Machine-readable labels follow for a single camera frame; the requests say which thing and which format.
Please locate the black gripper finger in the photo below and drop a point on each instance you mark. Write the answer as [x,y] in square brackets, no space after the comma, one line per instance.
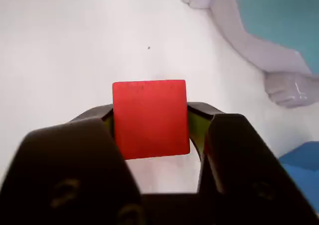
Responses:
[62,172]
[244,172]

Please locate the blue lego block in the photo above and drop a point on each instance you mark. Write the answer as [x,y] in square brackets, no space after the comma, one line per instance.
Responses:
[305,160]

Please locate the red lego block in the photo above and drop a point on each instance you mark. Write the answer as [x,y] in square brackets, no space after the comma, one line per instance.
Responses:
[149,120]

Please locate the teal whale-shaped bin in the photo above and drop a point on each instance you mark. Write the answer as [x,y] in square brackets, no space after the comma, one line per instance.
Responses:
[276,11]

